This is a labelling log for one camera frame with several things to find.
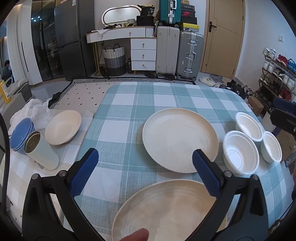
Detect white foam bowl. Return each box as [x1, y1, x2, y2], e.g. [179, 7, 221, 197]
[260, 131, 282, 163]
[235, 112, 263, 142]
[223, 131, 259, 176]

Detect large cream plate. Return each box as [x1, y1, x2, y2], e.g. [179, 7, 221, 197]
[111, 179, 216, 240]

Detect blue stacked bowls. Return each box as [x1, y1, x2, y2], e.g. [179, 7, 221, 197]
[10, 118, 35, 155]

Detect person's right hand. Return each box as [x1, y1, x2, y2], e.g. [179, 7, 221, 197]
[292, 169, 296, 199]

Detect person's left hand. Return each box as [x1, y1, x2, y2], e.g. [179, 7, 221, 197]
[120, 228, 149, 241]

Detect cardboard box on floor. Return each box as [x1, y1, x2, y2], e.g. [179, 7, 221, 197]
[248, 96, 264, 116]

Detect shoe rack with shoes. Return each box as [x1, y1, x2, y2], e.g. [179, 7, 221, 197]
[255, 48, 295, 109]

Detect beige plaid tablecloth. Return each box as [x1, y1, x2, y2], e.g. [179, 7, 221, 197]
[0, 108, 95, 223]

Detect pale green tumbler cup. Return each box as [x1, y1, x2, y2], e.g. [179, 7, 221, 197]
[24, 131, 60, 170]

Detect small cream bowl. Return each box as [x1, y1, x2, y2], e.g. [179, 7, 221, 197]
[45, 110, 82, 146]

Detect white plastic bag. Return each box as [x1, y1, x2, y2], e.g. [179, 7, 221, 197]
[8, 98, 51, 136]

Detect wooden door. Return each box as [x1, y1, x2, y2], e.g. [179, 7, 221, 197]
[201, 1, 245, 78]

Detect silver aluminium suitcase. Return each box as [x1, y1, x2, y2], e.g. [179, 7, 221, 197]
[176, 31, 204, 81]

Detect teal plaid tablecloth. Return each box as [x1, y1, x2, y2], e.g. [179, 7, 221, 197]
[75, 82, 252, 240]

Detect yellow bottle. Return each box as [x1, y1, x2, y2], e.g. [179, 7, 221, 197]
[0, 79, 11, 104]

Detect beige suitcase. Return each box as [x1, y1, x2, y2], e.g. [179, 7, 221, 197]
[156, 26, 180, 75]

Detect seated person background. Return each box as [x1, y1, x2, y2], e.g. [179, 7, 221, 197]
[2, 60, 13, 81]

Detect teal green suitcase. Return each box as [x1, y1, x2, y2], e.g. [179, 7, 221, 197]
[159, 0, 181, 28]

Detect white dresser desk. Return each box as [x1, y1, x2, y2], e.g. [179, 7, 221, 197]
[86, 27, 157, 71]

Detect woven laundry basket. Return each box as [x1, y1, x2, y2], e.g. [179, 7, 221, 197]
[102, 43, 126, 77]

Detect oval lit mirror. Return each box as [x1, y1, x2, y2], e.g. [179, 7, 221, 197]
[101, 5, 141, 27]

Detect black refrigerator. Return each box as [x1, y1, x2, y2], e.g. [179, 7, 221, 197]
[54, 0, 96, 80]

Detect black cable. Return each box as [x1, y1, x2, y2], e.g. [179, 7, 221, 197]
[0, 113, 11, 209]

